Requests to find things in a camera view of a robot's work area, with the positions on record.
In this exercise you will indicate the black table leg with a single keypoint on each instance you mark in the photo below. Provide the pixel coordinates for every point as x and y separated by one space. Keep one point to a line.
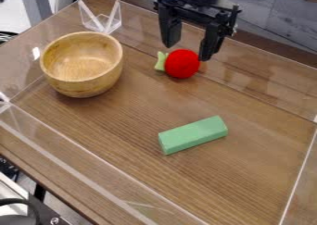
39 192

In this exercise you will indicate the red felt ball toy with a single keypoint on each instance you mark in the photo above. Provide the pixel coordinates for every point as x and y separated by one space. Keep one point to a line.
178 64

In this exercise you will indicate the wooden bowl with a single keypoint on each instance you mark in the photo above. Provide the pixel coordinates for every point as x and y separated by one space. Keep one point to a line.
81 63

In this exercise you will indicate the black equipment at corner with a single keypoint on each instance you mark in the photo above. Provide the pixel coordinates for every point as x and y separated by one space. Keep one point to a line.
27 211

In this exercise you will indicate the clear acrylic tray wall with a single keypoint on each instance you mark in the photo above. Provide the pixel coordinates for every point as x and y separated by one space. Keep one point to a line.
91 149

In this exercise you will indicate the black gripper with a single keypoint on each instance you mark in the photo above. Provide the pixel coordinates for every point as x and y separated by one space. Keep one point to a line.
200 12

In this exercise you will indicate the green foam block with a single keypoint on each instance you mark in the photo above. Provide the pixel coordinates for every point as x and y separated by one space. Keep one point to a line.
191 134

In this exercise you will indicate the clear acrylic corner bracket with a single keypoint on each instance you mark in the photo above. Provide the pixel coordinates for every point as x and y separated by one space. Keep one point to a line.
100 23

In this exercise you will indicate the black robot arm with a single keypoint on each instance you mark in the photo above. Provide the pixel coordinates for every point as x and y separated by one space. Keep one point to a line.
215 15

